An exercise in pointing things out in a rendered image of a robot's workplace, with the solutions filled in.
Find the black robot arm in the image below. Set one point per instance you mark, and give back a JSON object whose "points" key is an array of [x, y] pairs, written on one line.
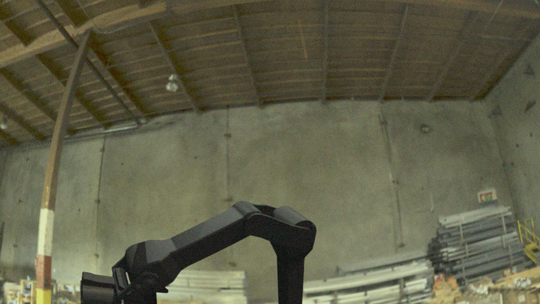
{"points": [[154, 264]]}

